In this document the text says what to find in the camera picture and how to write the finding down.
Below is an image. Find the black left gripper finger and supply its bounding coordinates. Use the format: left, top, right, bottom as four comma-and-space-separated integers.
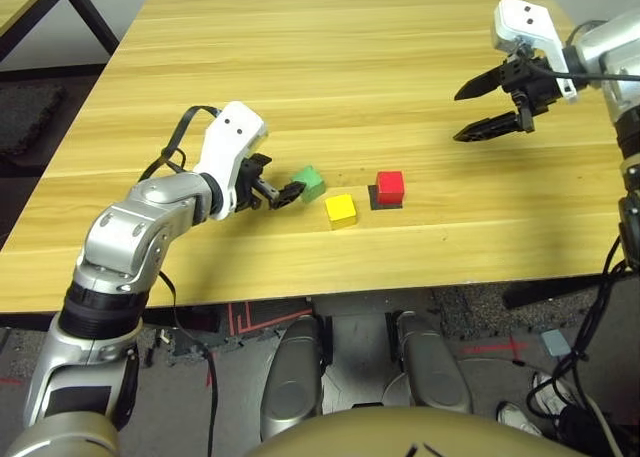
269, 181, 306, 211

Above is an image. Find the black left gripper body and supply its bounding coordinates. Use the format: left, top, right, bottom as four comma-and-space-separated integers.
233, 151, 280, 214

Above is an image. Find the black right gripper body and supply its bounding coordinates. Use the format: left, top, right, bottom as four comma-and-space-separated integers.
499, 45, 565, 133

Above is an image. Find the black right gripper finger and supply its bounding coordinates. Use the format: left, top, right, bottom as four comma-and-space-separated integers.
451, 110, 522, 144
452, 66, 506, 103

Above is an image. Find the green wooden block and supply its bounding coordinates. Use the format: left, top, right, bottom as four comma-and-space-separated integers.
291, 165, 326, 204

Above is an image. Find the yellow wooden block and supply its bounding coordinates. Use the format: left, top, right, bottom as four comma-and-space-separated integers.
324, 193, 359, 231

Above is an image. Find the red wooden block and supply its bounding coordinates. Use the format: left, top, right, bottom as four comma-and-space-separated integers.
375, 170, 406, 206

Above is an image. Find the black square marker pad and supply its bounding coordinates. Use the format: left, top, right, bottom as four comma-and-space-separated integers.
368, 184, 405, 212

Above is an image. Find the grey robot left foot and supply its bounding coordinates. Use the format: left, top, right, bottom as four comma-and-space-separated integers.
259, 315, 327, 441

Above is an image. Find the grey robot foot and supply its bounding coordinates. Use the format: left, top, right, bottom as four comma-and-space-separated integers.
389, 310, 474, 416
259, 315, 327, 441

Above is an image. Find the black foam floor mat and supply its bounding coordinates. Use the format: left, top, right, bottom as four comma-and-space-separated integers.
433, 282, 602, 342
0, 82, 69, 156

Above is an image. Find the small grey floor box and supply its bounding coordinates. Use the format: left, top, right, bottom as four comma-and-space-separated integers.
540, 328, 572, 357

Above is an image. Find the grey robot right foot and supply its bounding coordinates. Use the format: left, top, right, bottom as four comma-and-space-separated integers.
389, 310, 474, 416

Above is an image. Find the tan robot torso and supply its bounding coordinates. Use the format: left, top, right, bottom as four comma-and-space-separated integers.
243, 405, 587, 457

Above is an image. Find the white bystander sneaker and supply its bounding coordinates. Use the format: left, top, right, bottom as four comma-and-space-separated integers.
496, 401, 544, 438
529, 371, 577, 416

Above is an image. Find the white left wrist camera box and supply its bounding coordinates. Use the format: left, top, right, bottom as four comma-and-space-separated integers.
191, 100, 269, 222

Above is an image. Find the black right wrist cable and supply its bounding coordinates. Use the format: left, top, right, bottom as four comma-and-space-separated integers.
527, 56, 640, 85

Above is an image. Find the black table frame bar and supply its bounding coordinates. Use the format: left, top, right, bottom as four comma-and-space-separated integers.
0, 311, 67, 331
501, 272, 617, 310

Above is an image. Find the black floor cable bundle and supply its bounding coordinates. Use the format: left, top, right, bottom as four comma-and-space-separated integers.
524, 236, 640, 457

